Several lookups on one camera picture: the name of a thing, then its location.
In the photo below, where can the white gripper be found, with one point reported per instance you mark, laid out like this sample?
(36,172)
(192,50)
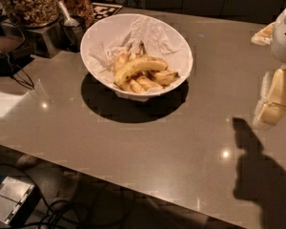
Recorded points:
(285,38)

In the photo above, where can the right small yellow banana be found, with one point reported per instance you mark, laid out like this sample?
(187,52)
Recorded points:
(164,78)

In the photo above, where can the white bowl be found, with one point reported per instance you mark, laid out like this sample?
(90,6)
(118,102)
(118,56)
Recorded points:
(181,63)

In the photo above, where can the white paper liner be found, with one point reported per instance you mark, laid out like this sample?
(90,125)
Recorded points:
(108,37)

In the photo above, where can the black white marker tag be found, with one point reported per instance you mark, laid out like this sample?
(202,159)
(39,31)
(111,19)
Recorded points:
(102,10)

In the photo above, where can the dark metal cup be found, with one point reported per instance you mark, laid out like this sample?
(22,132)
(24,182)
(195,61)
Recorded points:
(71,36)

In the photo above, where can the small glass nut jar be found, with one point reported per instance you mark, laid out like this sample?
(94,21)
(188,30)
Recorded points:
(82,9)

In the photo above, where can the white plastic spoon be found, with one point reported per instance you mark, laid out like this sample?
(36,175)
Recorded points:
(68,20)

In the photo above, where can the steel jar stand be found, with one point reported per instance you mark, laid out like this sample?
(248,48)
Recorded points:
(46,41)

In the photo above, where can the black device with cable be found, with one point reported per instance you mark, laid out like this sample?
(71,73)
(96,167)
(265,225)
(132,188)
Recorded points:
(15,54)

